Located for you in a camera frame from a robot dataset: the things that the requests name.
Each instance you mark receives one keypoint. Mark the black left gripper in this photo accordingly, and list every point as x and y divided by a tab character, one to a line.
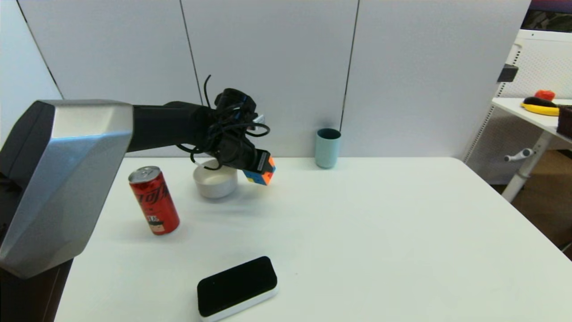
239	152

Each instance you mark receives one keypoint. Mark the multicoloured rubiks cube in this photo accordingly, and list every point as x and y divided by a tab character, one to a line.
257	178

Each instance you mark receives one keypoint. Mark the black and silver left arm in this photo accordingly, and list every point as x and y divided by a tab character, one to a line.
71	179

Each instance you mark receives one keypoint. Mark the white round bowl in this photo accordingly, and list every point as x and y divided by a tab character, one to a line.
214	185

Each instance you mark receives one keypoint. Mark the teal plastic cup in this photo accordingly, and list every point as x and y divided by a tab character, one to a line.
327	152

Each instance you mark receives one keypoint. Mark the red cola can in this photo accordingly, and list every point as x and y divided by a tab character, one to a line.
154	201

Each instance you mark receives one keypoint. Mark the black and white board eraser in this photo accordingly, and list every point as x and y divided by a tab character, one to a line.
237	281

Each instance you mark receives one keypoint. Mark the black box on partition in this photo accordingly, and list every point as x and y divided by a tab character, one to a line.
507	73

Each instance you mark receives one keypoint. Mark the white side desk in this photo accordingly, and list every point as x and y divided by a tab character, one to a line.
532	117

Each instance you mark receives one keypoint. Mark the black toy eggplant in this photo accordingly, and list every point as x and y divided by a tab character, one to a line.
539	102

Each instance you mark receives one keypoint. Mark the yellow banana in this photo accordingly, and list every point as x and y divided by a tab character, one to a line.
542	111

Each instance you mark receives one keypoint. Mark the red toy fruit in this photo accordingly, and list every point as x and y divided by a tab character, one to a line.
544	95

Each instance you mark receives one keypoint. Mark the white pegboard panel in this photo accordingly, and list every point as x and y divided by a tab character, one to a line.
545	62

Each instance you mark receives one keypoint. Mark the dark brown basket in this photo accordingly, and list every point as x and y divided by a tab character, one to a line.
565	123

